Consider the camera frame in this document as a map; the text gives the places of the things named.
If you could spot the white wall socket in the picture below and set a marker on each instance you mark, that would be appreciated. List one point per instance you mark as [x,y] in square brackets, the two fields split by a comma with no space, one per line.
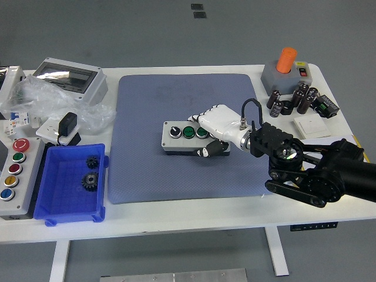
[48,127]

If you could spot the blue-grey table mat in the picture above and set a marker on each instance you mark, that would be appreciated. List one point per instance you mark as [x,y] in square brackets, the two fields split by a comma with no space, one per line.
[141,164]

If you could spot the black capacitor with silver stripe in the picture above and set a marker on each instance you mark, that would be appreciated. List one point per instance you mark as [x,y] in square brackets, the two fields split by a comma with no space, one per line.
[276,109]

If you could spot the white grey electrical box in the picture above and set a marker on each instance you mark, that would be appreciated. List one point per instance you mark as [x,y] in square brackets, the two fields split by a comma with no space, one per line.
[10,85]

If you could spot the clear plastic bag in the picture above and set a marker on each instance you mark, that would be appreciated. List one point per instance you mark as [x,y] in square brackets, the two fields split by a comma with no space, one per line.
[44,97]

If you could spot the large black bevel gear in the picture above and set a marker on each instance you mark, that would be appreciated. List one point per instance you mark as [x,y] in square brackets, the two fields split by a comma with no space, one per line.
[89,181]

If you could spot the white blue circuit breaker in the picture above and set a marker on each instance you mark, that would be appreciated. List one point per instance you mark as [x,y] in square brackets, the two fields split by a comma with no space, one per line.
[14,117]

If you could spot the white yellow carton box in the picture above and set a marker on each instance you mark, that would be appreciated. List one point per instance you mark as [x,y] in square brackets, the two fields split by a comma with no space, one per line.
[323,142]

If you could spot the small black bevel gear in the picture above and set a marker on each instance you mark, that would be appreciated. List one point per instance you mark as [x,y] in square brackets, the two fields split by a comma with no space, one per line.
[92,162]

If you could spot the blue plastic bin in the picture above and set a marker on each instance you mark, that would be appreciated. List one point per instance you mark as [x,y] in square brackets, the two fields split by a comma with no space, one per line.
[58,205]

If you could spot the dark floor plate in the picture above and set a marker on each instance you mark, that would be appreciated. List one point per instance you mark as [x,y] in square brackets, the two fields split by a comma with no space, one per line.
[196,6]
[199,15]

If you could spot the black cylindrical capacitor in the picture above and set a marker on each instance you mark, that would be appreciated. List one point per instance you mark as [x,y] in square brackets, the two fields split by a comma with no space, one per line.
[304,105]
[312,93]
[303,87]
[298,100]
[273,98]

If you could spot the white table leg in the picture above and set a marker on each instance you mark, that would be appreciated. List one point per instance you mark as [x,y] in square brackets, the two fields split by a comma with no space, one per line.
[277,252]
[60,261]

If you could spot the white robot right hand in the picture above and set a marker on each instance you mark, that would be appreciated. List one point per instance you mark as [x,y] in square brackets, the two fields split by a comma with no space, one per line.
[223,120]

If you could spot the black module with green terminal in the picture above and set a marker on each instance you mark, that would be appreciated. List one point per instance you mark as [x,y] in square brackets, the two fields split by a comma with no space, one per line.
[324,106]

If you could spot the black table control panel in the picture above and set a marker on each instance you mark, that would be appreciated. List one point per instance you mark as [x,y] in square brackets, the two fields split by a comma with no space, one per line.
[313,226]

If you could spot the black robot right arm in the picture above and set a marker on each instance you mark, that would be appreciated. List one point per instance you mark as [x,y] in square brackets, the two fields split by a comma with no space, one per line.
[352,176]

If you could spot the grey switch box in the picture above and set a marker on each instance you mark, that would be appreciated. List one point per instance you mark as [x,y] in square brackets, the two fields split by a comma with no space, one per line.
[282,80]

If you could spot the grey five-button control box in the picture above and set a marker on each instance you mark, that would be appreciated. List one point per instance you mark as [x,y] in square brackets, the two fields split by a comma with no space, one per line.
[28,176]

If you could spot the orange cylinder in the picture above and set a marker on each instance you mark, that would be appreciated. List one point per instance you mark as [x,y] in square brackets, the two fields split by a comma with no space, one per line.
[286,60]

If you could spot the black power adapter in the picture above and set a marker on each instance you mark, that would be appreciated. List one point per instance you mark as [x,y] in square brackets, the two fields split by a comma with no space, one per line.
[67,122]

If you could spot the grey four-button control box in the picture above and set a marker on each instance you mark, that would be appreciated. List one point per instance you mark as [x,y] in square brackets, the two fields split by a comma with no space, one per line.
[168,138]

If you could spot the grey enclosure with clear lid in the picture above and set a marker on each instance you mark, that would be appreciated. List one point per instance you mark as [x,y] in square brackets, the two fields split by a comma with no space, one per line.
[94,85]

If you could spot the white wall switch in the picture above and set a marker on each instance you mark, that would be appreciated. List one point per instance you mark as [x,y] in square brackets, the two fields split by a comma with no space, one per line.
[312,125]

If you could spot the grey metal plate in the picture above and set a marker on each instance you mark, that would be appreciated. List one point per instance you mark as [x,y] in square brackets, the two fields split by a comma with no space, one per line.
[173,276]

